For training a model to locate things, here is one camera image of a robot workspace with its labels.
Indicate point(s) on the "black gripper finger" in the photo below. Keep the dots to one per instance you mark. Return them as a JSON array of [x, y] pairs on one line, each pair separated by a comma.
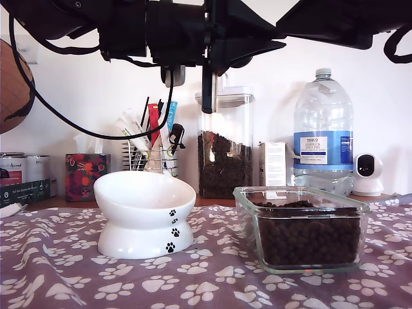
[[328, 16], [347, 39]]

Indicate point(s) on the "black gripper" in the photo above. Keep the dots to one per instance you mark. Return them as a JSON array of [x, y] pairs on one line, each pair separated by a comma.
[[177, 32]]

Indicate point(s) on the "white ceramic paw-print cat bowl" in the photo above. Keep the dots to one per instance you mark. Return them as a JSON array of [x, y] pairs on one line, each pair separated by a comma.
[[144, 199]]

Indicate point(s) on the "large clear water bottle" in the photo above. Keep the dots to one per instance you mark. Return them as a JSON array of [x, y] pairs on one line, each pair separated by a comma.
[[322, 106]]

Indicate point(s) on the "tall clear jar white lid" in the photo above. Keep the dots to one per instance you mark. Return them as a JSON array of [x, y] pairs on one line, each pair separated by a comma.
[[235, 122]]

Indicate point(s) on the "blue treat sachet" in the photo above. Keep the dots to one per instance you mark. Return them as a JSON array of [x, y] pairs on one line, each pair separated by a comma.
[[174, 109]]

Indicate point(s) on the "black plastic clip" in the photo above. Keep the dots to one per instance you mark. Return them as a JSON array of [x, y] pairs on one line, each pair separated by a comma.
[[176, 130]]

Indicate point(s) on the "red treat sachet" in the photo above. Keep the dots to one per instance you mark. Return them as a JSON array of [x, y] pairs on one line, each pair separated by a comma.
[[154, 122]]

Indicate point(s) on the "thin black stick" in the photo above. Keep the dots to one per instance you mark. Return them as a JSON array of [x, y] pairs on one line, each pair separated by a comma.
[[145, 112]]

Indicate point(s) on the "small grey printed carton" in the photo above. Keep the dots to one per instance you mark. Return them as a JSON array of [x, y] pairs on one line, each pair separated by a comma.
[[273, 164]]

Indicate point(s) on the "white sachet with script print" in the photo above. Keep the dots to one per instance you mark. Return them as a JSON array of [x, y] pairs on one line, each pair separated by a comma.
[[134, 122]]

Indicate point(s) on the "brown kibble in tall jar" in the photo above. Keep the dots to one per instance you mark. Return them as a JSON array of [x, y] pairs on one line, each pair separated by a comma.
[[224, 174]]

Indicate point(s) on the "white sachet with green print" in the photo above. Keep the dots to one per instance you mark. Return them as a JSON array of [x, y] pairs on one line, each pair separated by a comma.
[[127, 130]]

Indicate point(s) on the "white tissue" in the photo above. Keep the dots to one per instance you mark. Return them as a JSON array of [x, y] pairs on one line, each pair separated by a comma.
[[87, 145]]

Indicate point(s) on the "square clear glass dish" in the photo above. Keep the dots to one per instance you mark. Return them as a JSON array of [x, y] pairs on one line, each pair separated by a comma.
[[247, 222]]

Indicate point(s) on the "brown kibble mass in dish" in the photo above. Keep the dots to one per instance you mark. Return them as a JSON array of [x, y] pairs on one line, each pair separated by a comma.
[[308, 238]]

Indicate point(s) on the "floral tissue box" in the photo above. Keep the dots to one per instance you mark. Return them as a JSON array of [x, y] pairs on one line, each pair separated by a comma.
[[86, 180]]

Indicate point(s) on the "round brown woven disc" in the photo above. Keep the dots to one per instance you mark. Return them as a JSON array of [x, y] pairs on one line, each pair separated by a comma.
[[13, 96]]

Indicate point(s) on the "tin can with white label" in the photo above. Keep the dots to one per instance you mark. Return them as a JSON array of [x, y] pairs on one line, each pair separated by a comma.
[[38, 169]]

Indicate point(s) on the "purple paw-print cloth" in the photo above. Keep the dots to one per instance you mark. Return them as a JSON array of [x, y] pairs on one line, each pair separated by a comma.
[[206, 283]]

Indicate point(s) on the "tin can with red label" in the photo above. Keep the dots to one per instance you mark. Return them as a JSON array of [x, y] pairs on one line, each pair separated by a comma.
[[12, 167]]

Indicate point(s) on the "dark green flat carton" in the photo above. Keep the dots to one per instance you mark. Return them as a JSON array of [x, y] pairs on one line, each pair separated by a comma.
[[25, 193]]

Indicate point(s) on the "small white flat dish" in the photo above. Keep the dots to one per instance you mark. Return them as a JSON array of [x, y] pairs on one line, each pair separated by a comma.
[[9, 210]]

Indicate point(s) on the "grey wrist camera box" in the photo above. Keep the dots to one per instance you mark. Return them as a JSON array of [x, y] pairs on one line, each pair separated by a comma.
[[180, 77]]

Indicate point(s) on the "small white round camera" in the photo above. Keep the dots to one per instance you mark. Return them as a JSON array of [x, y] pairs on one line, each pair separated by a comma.
[[369, 186]]

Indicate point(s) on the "white wall switch plate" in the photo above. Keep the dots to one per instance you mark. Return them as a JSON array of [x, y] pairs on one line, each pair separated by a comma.
[[30, 53]]

